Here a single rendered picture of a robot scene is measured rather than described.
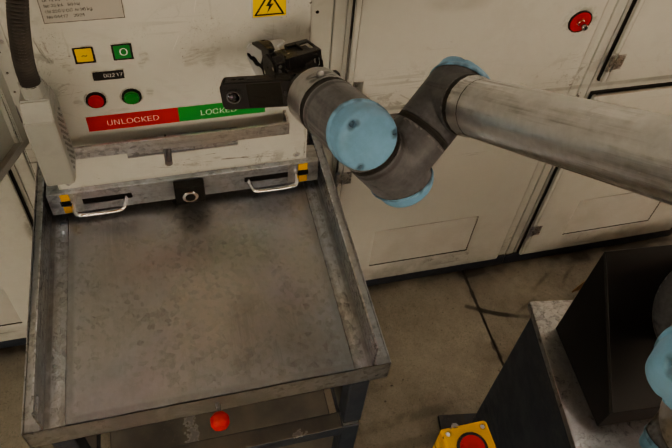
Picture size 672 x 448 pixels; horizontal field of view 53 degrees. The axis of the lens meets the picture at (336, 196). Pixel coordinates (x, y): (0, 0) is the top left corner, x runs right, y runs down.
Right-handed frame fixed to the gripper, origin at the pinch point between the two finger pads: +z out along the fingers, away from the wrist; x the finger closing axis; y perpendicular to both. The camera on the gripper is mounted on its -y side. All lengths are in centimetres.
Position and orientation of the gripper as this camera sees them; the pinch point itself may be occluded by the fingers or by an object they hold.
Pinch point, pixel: (248, 51)
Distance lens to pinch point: 117.9
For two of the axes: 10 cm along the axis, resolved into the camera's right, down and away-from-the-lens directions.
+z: -4.8, -4.9, 7.2
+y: 8.7, -3.3, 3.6
